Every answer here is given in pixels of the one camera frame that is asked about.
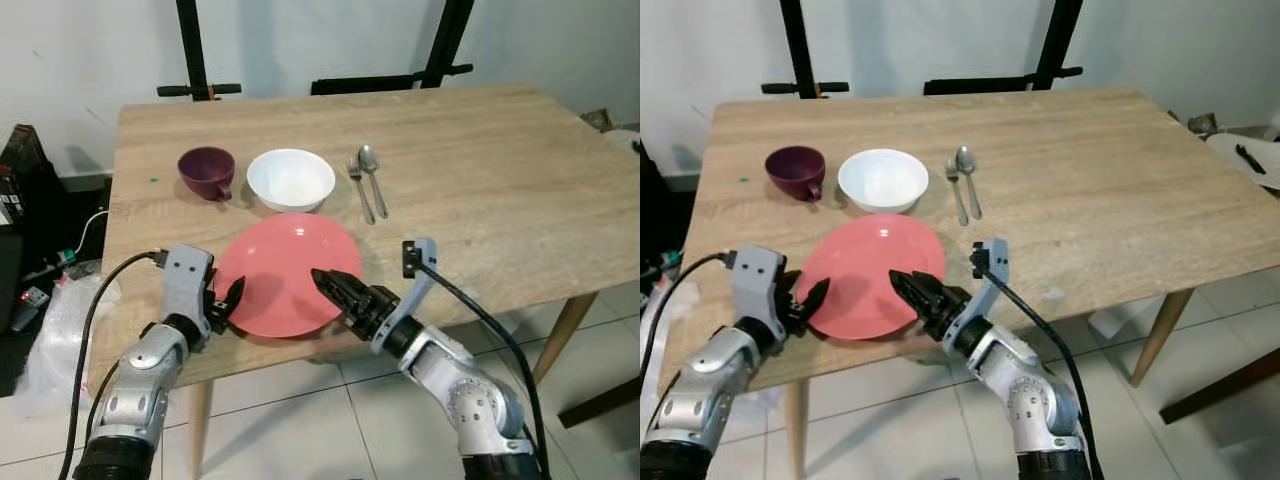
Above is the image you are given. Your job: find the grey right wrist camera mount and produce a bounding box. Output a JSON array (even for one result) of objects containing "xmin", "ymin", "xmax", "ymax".
[
  {"xmin": 944, "ymin": 238, "xmax": 1011, "ymax": 353},
  {"xmin": 371, "ymin": 238, "xmax": 439, "ymax": 353}
]

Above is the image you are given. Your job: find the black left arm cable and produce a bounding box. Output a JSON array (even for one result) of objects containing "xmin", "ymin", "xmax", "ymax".
[
  {"xmin": 640, "ymin": 252, "xmax": 739, "ymax": 393},
  {"xmin": 58, "ymin": 250, "xmax": 167, "ymax": 480}
]

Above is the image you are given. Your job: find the white bowl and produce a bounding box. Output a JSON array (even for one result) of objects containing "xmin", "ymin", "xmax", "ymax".
[
  {"xmin": 838, "ymin": 149, "xmax": 929, "ymax": 214},
  {"xmin": 246, "ymin": 149, "xmax": 337, "ymax": 213}
]

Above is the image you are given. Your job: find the thin white cable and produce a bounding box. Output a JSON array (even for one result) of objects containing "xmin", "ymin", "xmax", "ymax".
[{"xmin": 74, "ymin": 209, "xmax": 110, "ymax": 257}]

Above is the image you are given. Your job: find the silver spoon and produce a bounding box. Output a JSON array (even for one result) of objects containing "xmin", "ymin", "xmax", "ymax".
[
  {"xmin": 357, "ymin": 145, "xmax": 389, "ymax": 220},
  {"xmin": 955, "ymin": 146, "xmax": 984, "ymax": 221}
]

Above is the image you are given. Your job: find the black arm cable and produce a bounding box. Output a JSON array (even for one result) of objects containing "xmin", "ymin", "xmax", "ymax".
[
  {"xmin": 640, "ymin": 252, "xmax": 739, "ymax": 393},
  {"xmin": 984, "ymin": 262, "xmax": 1103, "ymax": 480},
  {"xmin": 58, "ymin": 250, "xmax": 167, "ymax": 480},
  {"xmin": 412, "ymin": 260, "xmax": 549, "ymax": 480}
]

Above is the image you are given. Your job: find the dark purple cup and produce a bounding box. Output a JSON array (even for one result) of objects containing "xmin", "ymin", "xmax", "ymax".
[
  {"xmin": 178, "ymin": 147, "xmax": 237, "ymax": 203},
  {"xmin": 765, "ymin": 146, "xmax": 827, "ymax": 203}
]

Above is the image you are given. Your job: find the black box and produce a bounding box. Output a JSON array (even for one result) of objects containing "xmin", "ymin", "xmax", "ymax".
[{"xmin": 0, "ymin": 124, "xmax": 67, "ymax": 263}]

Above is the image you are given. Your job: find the thin black metal stand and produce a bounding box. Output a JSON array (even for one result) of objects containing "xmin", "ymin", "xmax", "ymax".
[
  {"xmin": 762, "ymin": 0, "xmax": 850, "ymax": 100},
  {"xmin": 157, "ymin": 0, "xmax": 242, "ymax": 101}
]

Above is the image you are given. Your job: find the silver fork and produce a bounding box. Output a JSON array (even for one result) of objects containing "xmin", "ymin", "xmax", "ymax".
[
  {"xmin": 945, "ymin": 157, "xmax": 970, "ymax": 227},
  {"xmin": 346, "ymin": 156, "xmax": 376, "ymax": 226}
]

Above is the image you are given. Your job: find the dark wooden floor beam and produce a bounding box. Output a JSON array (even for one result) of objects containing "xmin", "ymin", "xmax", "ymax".
[
  {"xmin": 557, "ymin": 377, "xmax": 641, "ymax": 429},
  {"xmin": 1159, "ymin": 348, "xmax": 1280, "ymax": 425}
]

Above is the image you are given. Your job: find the wide black metal stand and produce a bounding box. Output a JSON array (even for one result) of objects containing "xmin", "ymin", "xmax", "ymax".
[
  {"xmin": 311, "ymin": 0, "xmax": 475, "ymax": 97},
  {"xmin": 924, "ymin": 0, "xmax": 1085, "ymax": 97}
]

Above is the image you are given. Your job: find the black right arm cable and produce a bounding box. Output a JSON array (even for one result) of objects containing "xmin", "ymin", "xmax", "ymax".
[
  {"xmin": 412, "ymin": 260, "xmax": 549, "ymax": 480},
  {"xmin": 984, "ymin": 262, "xmax": 1103, "ymax": 480}
]

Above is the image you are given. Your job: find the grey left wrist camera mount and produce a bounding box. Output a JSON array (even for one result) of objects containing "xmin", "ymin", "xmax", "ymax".
[
  {"xmin": 728, "ymin": 246, "xmax": 787, "ymax": 337},
  {"xmin": 160, "ymin": 244, "xmax": 216, "ymax": 337}
]

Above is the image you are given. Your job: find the light wooden table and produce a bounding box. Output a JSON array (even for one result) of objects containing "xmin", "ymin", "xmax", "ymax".
[
  {"xmin": 668, "ymin": 88, "xmax": 1280, "ymax": 480},
  {"xmin": 88, "ymin": 84, "xmax": 641, "ymax": 480}
]

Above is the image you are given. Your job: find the clear plastic bag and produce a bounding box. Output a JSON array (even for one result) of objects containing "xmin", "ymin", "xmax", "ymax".
[
  {"xmin": 640, "ymin": 282, "xmax": 693, "ymax": 403},
  {"xmin": 14, "ymin": 262, "xmax": 123, "ymax": 417}
]

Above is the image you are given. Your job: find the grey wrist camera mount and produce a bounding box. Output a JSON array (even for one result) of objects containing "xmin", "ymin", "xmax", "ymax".
[
  {"xmin": 371, "ymin": 238, "xmax": 439, "ymax": 353},
  {"xmin": 728, "ymin": 246, "xmax": 787, "ymax": 337},
  {"xmin": 944, "ymin": 238, "xmax": 1011, "ymax": 353},
  {"xmin": 160, "ymin": 244, "xmax": 216, "ymax": 337}
]

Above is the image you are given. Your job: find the pink round plate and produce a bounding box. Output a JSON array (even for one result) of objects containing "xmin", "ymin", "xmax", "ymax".
[
  {"xmin": 797, "ymin": 213, "xmax": 946, "ymax": 341},
  {"xmin": 215, "ymin": 212, "xmax": 363, "ymax": 339}
]

